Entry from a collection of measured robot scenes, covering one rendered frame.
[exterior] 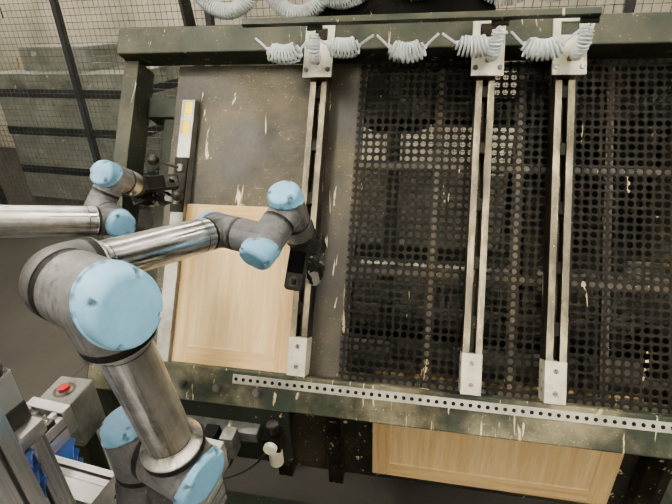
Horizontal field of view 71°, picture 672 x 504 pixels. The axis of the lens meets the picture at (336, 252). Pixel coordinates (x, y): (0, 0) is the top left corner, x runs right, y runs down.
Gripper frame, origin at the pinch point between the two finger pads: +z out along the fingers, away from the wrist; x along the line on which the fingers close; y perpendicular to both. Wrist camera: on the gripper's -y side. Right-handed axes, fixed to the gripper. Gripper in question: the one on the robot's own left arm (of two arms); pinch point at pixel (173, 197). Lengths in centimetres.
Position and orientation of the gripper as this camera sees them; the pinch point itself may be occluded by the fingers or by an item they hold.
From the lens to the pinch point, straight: 172.5
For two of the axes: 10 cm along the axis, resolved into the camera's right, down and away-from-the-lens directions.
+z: 1.7, 1.0, 9.8
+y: -9.5, 2.9, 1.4
